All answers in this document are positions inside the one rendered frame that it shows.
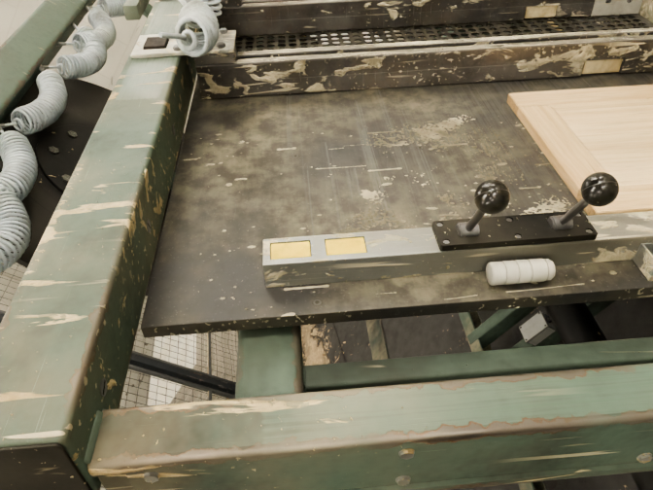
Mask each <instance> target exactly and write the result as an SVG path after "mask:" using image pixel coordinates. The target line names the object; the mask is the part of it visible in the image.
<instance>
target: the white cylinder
mask: <svg viewBox="0 0 653 490"><path fill-rule="evenodd" d="M555 273H556V268H555V265H554V263H553V262H552V261H550V260H549V259H528V260H516V261H502V262H488V263H487V266H486V277H487V281H488V283H489V284H490V285H491V286H496V285H509V284H522V283H533V282H544V281H548V280H551V279H552V278H554V276H555Z"/></svg>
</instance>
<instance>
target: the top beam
mask: <svg viewBox="0 0 653 490"><path fill-rule="evenodd" d="M183 7H184V6H183V5H182V4H181V2H180V1H179V0H162V1H158V0H155V4H154V6H153V8H152V10H151V12H150V14H149V16H148V18H147V20H146V22H145V24H144V26H143V29H142V31H141V33H140V35H152V34H159V32H164V33H175V27H176V25H177V23H178V21H179V13H180V11H181V9H182V8H183ZM140 35H139V36H140ZM195 66H196V65H195V62H194V57H190V56H188V55H176V56H164V57H147V58H131V56H129V58H128V60H127V61H126V63H125V65H124V67H123V69H122V71H121V73H120V76H119V78H118V81H117V83H116V85H115V87H114V89H113V91H112V93H111V95H110V97H109V99H108V101H107V103H106V105H105V108H104V110H103V112H102V114H101V116H100V118H99V120H98V122H97V124H96V126H95V128H94V130H93V131H92V134H91V136H90V138H89V140H88V142H87V144H86V147H85V149H84V151H83V153H82V155H81V157H80V160H79V162H78V164H77V166H76V168H75V170H74V172H73V174H72V176H71V178H70V180H69V182H68V184H67V186H66V189H65V191H64V193H63V195H62V197H61V198H60V200H59V202H58V204H57V206H56V208H55V210H54V212H53V215H52V218H51V220H50V222H49V224H48V226H47V228H46V230H45V232H44V234H43V236H42V238H41V241H40V243H39V245H38V247H37V249H36V251H35V253H34V255H33V257H32V259H31V261H30V263H29V265H28V267H27V269H26V271H25V273H24V275H23V277H22V279H21V281H20V283H19V285H18V287H17V290H16V293H15V295H14V297H13V299H12V301H11V303H10V305H9V307H8V309H7V311H6V313H5V315H4V317H3V320H2V322H1V324H0V490H99V489H100V487H101V482H100V480H99V478H98V477H92V476H91V475H90V473H89V472H88V470H87V464H85V455H86V448H87V445H88V441H89V437H90V434H91V430H92V426H93V422H94V419H95V415H96V411H97V410H100V411H102V409H103V408H105V409H114V408H120V400H121V396H122V391H123V387H124V383H125V378H126V375H127V371H128V367H129V362H130V358H131V354H132V349H133V345H134V341H135V337H136V333H137V329H138V325H139V320H140V316H141V312H142V307H143V303H144V299H145V295H146V291H147V287H148V283H149V278H150V274H151V270H152V265H153V261H154V257H155V249H156V245H157V241H158V237H159V233H160V229H161V224H162V220H163V216H164V212H165V207H166V203H167V199H168V195H169V191H170V187H171V182H172V178H173V174H174V170H175V165H176V161H177V157H178V153H179V149H180V145H181V140H182V136H183V132H184V128H185V123H186V119H187V115H188V110H189V104H190V99H191V95H192V91H193V87H194V82H195V78H196V74H197V73H196V68H195Z"/></svg>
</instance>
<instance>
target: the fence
mask: <svg viewBox="0 0 653 490"><path fill-rule="evenodd" d="M586 217H587V219H588V220H589V221H590V223H591V224H592V226H593V227H594V229H595V230H596V231H597V233H598V235H597V238H596V239H595V240H584V241H571V242H558V243H545V244H533V245H519V246H506V247H494V248H480V249H467V250H455V251H440V250H439V247H438V244H437V242H436V239H435V236H434V233H433V230H432V228H431V227H419V228H407V229H393V230H379V231H366V232H353V233H339V234H326V235H313V236H299V237H286V238H273V239H263V247H262V266H263V273H264V280H265V287H266V288H271V287H284V286H296V285H309V284H322V283H334V282H347V281H360V280H372V279H385V278H397V277H410V276H423V275H435V274H449V273H462V272H474V271H486V266H487V263H489V262H502V261H516V260H528V259H549V260H550V261H552V262H553V263H554V265H563V264H576V263H600V262H613V261H625V260H633V259H634V257H635V255H636V252H637V250H638V248H639V246H640V244H641V243H653V211H645V212H633V213H619V214H605V215H592V216H586ZM358 237H363V239H364V244H365V249H366V253H355V254H342V255H329V256H327V252H326V240H331V239H345V238H358ZM305 241H309V242H310V252H311V257H303V258H290V259H277V260H271V244H279V243H292V242H305Z"/></svg>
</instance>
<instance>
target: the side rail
mask: <svg viewBox="0 0 653 490"><path fill-rule="evenodd" d="M102 412H103V416H102V422H101V425H100V429H99V433H98V437H97V441H96V443H95V448H94V452H93V455H92V459H91V462H90V464H87V470H88V472H89V473H90V475H91V476H92V477H98V478H99V480H100V482H101V483H102V485H103V486H104V488H105V489H106V490H454V489H465V488H474V487H485V486H496V485H505V484H516V483H526V482H537V481H547V480H557V479H568V478H578V477H588V476H599V475H610V474H619V473H639V472H650V471H653V363H649V364H637V365H626V366H615V367H592V368H582V369H570V370H558V371H546V372H536V373H524V374H512V375H502V376H490V377H478V378H467V379H456V380H444V381H432V382H421V383H410V384H398V385H387V386H376V387H364V388H353V389H341V390H330V391H319V392H307V393H295V394H285V395H273V396H261V397H250V398H239V399H227V400H215V401H205V402H182V403H170V404H160V405H148V406H136V407H126V408H114V409H105V410H103V411H102Z"/></svg>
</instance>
